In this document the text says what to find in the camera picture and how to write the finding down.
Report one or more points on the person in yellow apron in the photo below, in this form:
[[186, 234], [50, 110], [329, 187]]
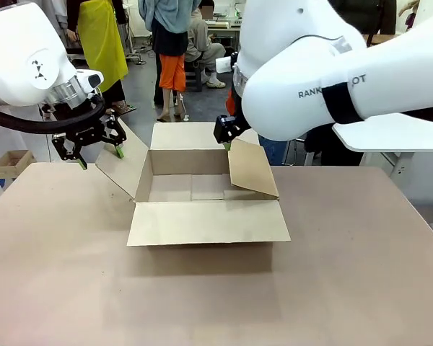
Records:
[[101, 43]]

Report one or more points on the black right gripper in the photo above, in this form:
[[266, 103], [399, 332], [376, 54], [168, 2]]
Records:
[[223, 128]]

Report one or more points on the small open cardboard box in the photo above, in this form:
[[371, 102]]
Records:
[[11, 162]]

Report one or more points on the brown cardboard shipping box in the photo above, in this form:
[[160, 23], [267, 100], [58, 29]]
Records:
[[202, 223]]

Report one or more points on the person in dark green jacket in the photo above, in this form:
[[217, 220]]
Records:
[[375, 14]]

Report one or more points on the person in grey coat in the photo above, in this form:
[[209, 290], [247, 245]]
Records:
[[59, 14]]

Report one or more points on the seated person in beige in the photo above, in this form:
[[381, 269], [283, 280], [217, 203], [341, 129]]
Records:
[[202, 47]]

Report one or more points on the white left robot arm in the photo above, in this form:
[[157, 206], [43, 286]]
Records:
[[21, 54]]

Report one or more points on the white workbench with equipment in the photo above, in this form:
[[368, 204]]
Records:
[[223, 32]]

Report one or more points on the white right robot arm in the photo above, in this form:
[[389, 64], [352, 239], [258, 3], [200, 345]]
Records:
[[292, 54]]

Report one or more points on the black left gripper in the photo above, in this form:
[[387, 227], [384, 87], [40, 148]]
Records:
[[86, 132]]

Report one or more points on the wooden table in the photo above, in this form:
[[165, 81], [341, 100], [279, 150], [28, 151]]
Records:
[[382, 37]]

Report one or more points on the person in orange trousers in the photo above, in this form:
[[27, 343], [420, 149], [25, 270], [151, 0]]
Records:
[[171, 72]]

